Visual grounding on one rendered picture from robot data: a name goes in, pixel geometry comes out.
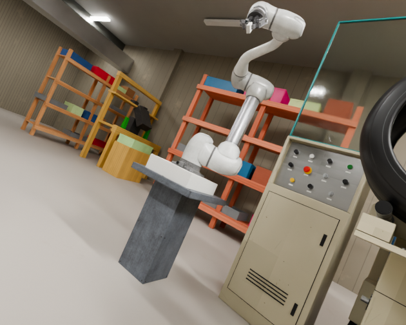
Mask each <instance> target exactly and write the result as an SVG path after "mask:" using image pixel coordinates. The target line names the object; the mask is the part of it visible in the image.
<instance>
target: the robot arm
mask: <svg viewBox="0 0 406 325"><path fill-rule="evenodd" d="M240 26H241V27H242V29H243V30H244V29H245V30H246V33H247V34H250V33H251V31H252V29H255V28H265V29H268V30H269V29H270V31H272V36H273V39H272V40H271V41H270V42H268V43H265V44H262V45H260V46H258V47H256V48H253V49H250V50H248V51H247V52H245V53H244V54H243V55H242V56H241V57H240V59H239V60H238V63H237V64H236V66H235V67H234V70H233V72H232V75H231V84H232V86H233V88H235V89H238V90H239V89H241V90H243V91H245V92H246V99H245V101H244V103H243V105H242V107H241V109H240V111H239V113H238V115H237V118H236V120H235V122H234V124H233V126H232V128H231V130H230V132H229V135H228V137H227V139H226V141H224V142H222V143H220V145H219V146H218V147H216V146H214V145H213V140H212V138H211V137H210V136H209V135H206V134H204V133H198V134H196V135H194V136H193V137H192V138H191V139H190V141H189V143H188V144H187V146H186V148H185V150H184V152H183V154H182V157H181V159H180V160H179V161H176V162H175V161H172V162H171V163H173V164H176V165H177V166H180V167H181V168H183V169H185V170H187V171H189V172H191V173H194V174H196V175H198V176H201V177H203V178H204V175H202V174H201V173H200V169H201V167H202V166H206V167H207V168H209V169H211V170H213V171H214V172H217V173H219V174H222V175H227V176H234V175H237V173H238V172H239V171H240V169H241V167H242V159H241V158H240V157H239V156H240V149H239V145H240V143H241V141H242V138H243V136H244V134H245V132H246V130H247V127H248V126H249V123H250V122H251V120H252V118H253V115H254V113H255V111H256V109H257V106H258V104H260V103H261V102H262V101H263V100H265V101H266V100H269V99H270V98H271V97H272V95H273V92H274V89H275V88H274V86H273V85H272V84H271V83H270V82H269V81H268V80H267V79H264V78H263V77H260V76H259V75H255V74H252V73H251V72H248V65H249V62H250V61H251V60H253V59H255V58H257V57H260V56H262V55H264V54H267V53H269V52H272V51H273V50H275V49H277V48H278V47H279V46H280V45H281V44H282V43H283V42H286V41H288V40H289V39H298V38H299V37H301V36H302V33H303V31H304V28H305V21H304V20H303V19H302V18H301V17H300V16H299V15H297V14H294V13H292V12H290V11H288V10H283V9H278V8H277V7H274V6H272V5H270V4H269V3H267V2H264V1H259V2H257V3H255V4H254V5H253V6H252V7H251V8H250V10H249V13H248V15H247V19H246V20H244V19H241V20H240Z"/></svg>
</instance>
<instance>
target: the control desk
mask: <svg viewBox="0 0 406 325"><path fill-rule="evenodd" d="M370 189H371V188H370V186H369V184H368V182H367V179H366V177H365V173H364V170H363V166H362V162H361V159H360V153H359V152H355V151H352V150H347V149H343V148H339V147H335V146H330V145H327V144H322V143H317V142H314V141H308V140H305V139H301V138H297V137H292V136H289V135H288V136H287V139H286V141H285V144H284V146H283V148H282V151H281V153H280V155H279V157H278V160H277V162H276V164H275V167H274V169H273V171H272V174H271V176H270V178H269V180H268V183H267V186H266V188H265V190H264V192H263V195H262V197H261V200H260V202H259V203H258V206H257V208H256V211H255V214H254V216H253V218H252V220H251V222H250V225H249V227H248V229H247V231H246V234H245V236H244V239H243V241H242V244H241V245H240V248H239V250H238V252H237V255H236V257H235V260H234V261H233V264H232V266H231V269H230V271H229V273H228V275H227V278H226V280H225V282H224V285H223V287H222V289H221V291H220V294H219V296H218V297H219V298H220V299H222V300H223V301H224V302H225V303H226V304H227V305H228V306H229V307H231V308H232V309H233V310H234V311H235V312H237V313H238V314H239V315H240V316H241V317H242V318H243V319H245V320H246V321H247V322H248V323H250V325H314V323H315V321H316V318H317V316H318V314H319V311H320V308H321V307H322V304H323V302H324V299H325V296H326V295H327V292H328V290H329V287H330V285H331V283H332V280H333V278H334V275H335V273H336V271H337V268H338V265H339V263H340V261H341V259H342V256H343V253H344V251H345V249H346V247H347V244H348V242H349V239H350V237H351V235H352V232H353V230H354V227H355V225H356V223H357V220H358V218H359V216H360V213H361V211H362V208H363V205H364V204H365V201H366V199H367V196H368V194H369V192H370Z"/></svg>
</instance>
